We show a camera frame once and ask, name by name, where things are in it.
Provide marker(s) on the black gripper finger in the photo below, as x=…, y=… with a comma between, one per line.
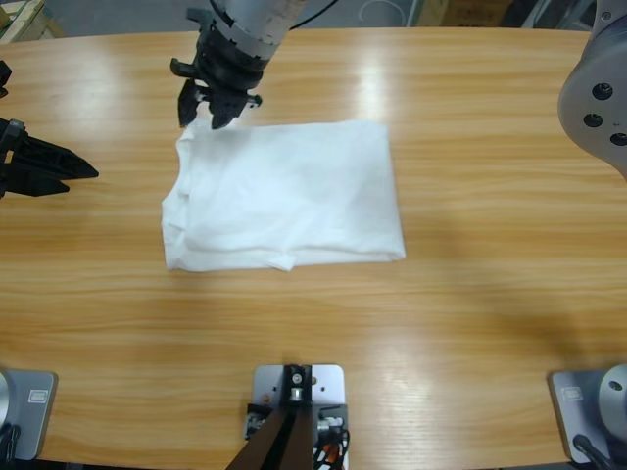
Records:
x=227, y=110
x=59, y=164
x=187, y=108
x=39, y=188

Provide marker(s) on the small electronics module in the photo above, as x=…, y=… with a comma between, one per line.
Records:
x=330, y=421
x=255, y=423

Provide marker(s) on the cardboard box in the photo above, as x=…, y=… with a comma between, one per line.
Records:
x=460, y=10

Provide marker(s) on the dark camera post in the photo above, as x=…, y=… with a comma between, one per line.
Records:
x=289, y=440

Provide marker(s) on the wooden crate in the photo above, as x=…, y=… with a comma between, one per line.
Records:
x=24, y=19

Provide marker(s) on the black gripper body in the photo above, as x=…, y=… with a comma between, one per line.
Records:
x=227, y=68
x=10, y=152

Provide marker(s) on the white t-shirt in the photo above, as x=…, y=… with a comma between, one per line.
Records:
x=294, y=196

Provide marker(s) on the white mount plate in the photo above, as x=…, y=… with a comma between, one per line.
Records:
x=328, y=387

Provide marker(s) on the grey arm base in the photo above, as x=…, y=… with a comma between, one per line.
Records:
x=578, y=406
x=34, y=421

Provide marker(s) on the grey metal equipment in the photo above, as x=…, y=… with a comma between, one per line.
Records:
x=548, y=12

